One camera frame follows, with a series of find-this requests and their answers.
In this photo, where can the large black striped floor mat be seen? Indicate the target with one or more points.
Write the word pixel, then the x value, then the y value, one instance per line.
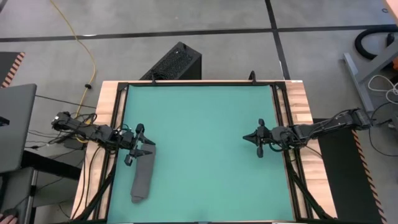
pixel 342 180

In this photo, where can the person's hand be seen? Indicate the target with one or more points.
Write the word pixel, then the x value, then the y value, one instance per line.
pixel 7 220

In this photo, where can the black perforated computer tower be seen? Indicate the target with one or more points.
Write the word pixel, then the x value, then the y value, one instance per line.
pixel 177 62

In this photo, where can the grey laptop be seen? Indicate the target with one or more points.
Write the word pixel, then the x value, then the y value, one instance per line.
pixel 15 124

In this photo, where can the grey terry towel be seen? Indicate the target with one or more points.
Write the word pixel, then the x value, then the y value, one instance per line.
pixel 143 177

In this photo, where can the grey side desk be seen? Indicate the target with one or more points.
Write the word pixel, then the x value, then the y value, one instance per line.
pixel 18 186

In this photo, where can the black computer mouse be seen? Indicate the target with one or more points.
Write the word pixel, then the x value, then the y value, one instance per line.
pixel 12 212

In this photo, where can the grey metal table leg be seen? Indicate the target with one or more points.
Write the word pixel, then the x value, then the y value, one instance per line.
pixel 357 81

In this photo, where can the black frame clamp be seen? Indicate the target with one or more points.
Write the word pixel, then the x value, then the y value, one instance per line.
pixel 153 79
pixel 252 77

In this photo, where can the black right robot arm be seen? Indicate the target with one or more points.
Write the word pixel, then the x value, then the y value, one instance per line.
pixel 326 127

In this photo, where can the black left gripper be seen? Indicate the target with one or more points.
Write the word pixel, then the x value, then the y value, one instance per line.
pixel 129 140

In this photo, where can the small black striped floor mat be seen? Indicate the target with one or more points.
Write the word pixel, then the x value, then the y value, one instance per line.
pixel 7 65

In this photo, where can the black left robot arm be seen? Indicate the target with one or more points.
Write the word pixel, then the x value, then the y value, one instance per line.
pixel 93 132

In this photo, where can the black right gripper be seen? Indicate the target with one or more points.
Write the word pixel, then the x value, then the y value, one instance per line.
pixel 273 137

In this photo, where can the green table mat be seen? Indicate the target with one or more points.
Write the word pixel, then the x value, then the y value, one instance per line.
pixel 202 155

